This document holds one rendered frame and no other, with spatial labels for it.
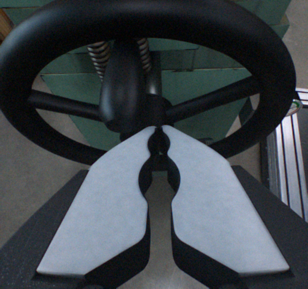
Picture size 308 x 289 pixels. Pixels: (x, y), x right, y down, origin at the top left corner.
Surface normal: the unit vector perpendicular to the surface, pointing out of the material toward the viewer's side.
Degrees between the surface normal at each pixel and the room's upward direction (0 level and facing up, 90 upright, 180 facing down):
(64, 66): 90
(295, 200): 0
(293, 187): 0
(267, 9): 90
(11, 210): 0
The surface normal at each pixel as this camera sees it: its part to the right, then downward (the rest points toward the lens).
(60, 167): -0.04, -0.46
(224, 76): 0.01, 0.89
